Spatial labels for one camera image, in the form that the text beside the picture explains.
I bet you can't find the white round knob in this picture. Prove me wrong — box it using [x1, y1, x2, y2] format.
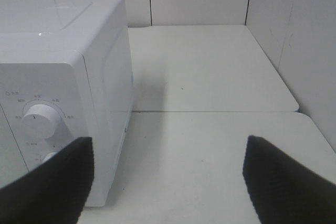
[43, 152, 57, 163]
[22, 104, 61, 139]

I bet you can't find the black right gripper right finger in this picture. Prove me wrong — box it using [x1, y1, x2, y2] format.
[243, 135, 335, 223]

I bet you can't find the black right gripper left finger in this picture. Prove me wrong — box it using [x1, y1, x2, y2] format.
[1, 137, 95, 223]

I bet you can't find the upper white round knob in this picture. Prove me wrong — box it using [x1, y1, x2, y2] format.
[22, 104, 61, 139]

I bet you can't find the white microwave oven body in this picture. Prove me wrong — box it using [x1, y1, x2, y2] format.
[1, 0, 133, 207]

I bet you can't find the lower white round knob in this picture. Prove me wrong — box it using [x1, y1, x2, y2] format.
[43, 152, 57, 163]

